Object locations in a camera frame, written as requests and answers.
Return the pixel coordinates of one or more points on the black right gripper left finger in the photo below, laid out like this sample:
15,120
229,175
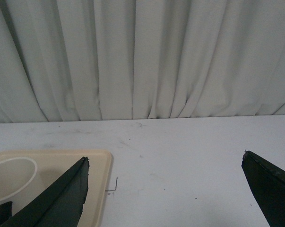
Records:
60,205

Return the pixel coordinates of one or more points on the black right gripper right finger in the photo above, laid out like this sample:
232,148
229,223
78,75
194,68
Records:
267,184

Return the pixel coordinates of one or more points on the cream mug with black handle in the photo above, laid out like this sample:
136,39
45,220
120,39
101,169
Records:
20,182

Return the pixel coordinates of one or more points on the beige square plate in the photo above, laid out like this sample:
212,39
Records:
52,163

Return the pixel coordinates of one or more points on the white pleated curtain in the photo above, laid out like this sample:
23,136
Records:
81,60

